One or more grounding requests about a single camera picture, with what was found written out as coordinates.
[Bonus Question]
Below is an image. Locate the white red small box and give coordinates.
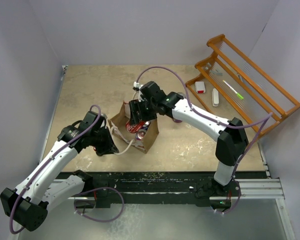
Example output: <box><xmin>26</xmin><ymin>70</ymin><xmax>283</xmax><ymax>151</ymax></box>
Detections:
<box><xmin>194</xmin><ymin>81</ymin><xmax>206</xmax><ymax>94</ymax></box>

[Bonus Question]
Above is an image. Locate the purple soda can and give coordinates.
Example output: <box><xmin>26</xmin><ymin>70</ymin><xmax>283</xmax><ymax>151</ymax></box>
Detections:
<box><xmin>142</xmin><ymin>121</ymin><xmax>151</xmax><ymax>128</ymax></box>
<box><xmin>135</xmin><ymin>129</ymin><xmax>147</xmax><ymax>141</ymax></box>

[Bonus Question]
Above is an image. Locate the patterned canvas tote bag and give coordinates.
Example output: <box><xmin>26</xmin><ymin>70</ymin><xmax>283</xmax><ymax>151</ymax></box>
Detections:
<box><xmin>108</xmin><ymin>101</ymin><xmax>159</xmax><ymax>155</ymax></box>

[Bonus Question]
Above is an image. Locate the purple soda can front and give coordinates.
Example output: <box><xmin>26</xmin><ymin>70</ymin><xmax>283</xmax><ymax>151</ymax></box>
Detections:
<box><xmin>135</xmin><ymin>129</ymin><xmax>147</xmax><ymax>141</ymax></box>

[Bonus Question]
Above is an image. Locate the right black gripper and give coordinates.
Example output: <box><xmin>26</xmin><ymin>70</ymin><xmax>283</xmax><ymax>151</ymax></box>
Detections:
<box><xmin>130</xmin><ymin>97</ymin><xmax>158</xmax><ymax>125</ymax></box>

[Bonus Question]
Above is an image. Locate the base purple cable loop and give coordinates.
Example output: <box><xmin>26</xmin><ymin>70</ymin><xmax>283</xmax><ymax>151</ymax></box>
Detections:
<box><xmin>73</xmin><ymin>186</ymin><xmax>125</xmax><ymax>223</ymax></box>

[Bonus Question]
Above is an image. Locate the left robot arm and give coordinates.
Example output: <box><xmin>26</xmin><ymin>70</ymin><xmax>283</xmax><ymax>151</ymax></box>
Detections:
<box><xmin>0</xmin><ymin>110</ymin><xmax>119</xmax><ymax>234</ymax></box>

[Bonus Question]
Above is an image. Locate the wooden tiered rack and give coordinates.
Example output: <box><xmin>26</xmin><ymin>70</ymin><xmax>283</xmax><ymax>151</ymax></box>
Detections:
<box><xmin>185</xmin><ymin>34</ymin><xmax>300</xmax><ymax>138</ymax></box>

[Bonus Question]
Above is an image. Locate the purple Fanta can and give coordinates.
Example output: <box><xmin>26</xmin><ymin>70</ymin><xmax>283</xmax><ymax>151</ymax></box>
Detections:
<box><xmin>173</xmin><ymin>118</ymin><xmax>182</xmax><ymax>123</ymax></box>

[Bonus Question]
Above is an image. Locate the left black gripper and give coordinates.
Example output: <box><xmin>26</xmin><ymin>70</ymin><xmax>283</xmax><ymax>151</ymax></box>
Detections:
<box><xmin>90</xmin><ymin>126</ymin><xmax>119</xmax><ymax>155</ymax></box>

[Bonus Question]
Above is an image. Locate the red soda can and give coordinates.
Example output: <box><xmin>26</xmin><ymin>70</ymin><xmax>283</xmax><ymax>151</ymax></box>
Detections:
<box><xmin>125</xmin><ymin>120</ymin><xmax>145</xmax><ymax>134</ymax></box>

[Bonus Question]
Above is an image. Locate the white oblong case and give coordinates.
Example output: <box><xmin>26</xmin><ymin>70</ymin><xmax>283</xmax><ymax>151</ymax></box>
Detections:
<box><xmin>211</xmin><ymin>88</ymin><xmax>220</xmax><ymax>107</ymax></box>

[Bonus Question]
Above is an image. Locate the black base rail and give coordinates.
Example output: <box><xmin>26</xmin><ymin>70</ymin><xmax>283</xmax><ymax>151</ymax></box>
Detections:
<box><xmin>51</xmin><ymin>170</ymin><xmax>270</xmax><ymax>208</ymax></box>

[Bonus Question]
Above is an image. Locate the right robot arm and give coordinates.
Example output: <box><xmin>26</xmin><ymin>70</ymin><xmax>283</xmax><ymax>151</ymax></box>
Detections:
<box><xmin>129</xmin><ymin>81</ymin><xmax>249</xmax><ymax>196</ymax></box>

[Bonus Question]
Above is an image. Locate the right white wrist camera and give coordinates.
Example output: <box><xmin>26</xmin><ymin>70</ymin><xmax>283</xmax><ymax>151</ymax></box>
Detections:
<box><xmin>132</xmin><ymin>81</ymin><xmax>143</xmax><ymax>92</ymax></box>

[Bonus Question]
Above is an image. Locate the green tipped white pen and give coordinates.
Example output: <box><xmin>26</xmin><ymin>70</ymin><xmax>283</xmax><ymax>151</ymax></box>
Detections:
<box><xmin>222</xmin><ymin>80</ymin><xmax>244</xmax><ymax>100</ymax></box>

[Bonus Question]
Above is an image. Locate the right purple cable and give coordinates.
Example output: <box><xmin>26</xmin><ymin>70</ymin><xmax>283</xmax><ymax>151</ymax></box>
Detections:
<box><xmin>134</xmin><ymin>65</ymin><xmax>273</xmax><ymax>216</ymax></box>

